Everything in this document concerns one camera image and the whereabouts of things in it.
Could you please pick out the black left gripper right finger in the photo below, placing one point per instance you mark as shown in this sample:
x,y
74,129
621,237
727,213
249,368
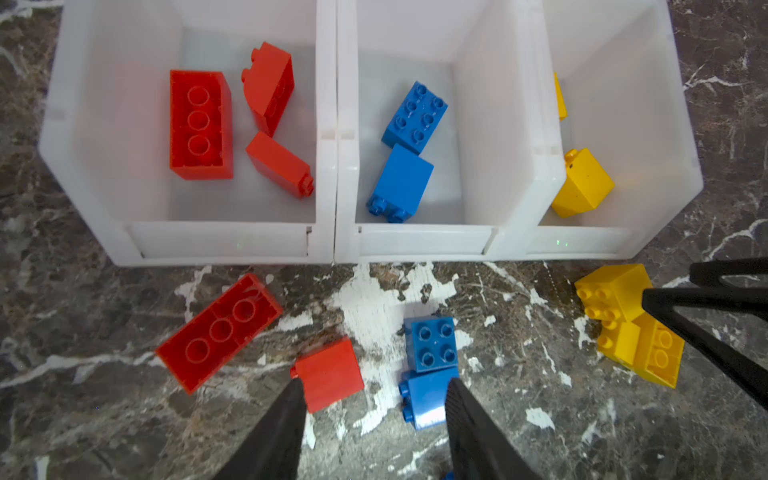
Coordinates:
x,y
479,450

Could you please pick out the white left bin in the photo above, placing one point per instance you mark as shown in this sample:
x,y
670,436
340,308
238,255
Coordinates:
x,y
146,128

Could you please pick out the yellow lego brick pair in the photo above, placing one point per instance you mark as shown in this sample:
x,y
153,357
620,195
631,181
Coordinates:
x,y
645,346

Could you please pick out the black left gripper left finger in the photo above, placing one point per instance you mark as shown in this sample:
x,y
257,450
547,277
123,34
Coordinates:
x,y
273,447

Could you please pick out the long red lego brick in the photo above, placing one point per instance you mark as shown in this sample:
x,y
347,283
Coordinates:
x,y
201,126

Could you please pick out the small red lego brick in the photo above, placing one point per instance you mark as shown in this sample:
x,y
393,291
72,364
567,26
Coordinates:
x,y
329,374

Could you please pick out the blue lego brick diagonal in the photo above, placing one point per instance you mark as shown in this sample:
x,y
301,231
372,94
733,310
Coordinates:
x,y
416,120

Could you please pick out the white right bin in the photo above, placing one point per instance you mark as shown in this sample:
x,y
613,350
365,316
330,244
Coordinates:
x,y
618,66

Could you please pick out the blue lego brick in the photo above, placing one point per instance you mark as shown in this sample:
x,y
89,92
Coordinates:
x,y
430,343
401,186
424,396

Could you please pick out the small red lego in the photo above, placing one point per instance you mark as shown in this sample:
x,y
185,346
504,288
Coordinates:
x,y
268,85

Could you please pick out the red lego brick hollow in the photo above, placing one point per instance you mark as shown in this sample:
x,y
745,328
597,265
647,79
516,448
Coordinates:
x,y
281,166

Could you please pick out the white middle bin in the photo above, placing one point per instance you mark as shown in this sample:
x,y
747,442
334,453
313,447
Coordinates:
x,y
496,152

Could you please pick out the white bin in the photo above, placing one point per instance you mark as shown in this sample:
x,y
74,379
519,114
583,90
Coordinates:
x,y
618,66
496,152
146,128

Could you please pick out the blue lego brick top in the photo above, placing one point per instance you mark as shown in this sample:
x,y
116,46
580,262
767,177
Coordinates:
x,y
430,343

